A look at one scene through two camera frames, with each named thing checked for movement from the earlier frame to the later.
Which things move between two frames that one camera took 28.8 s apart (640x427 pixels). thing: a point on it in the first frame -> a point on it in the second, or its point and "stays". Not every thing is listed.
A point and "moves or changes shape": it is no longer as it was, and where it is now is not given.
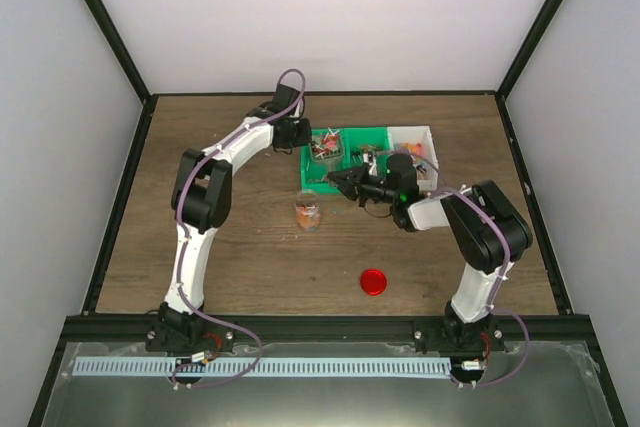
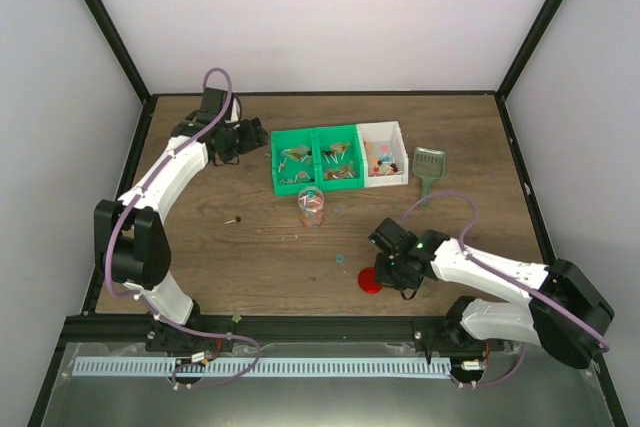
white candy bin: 417,142 -> 384,154
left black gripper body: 292,137 -> 238,144
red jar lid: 373,282 stays
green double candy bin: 338,148 moves or changes shape
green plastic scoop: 327,146 -> 429,164
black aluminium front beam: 299,330 stays
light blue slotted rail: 262,367 stays
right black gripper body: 375,190 -> 394,275
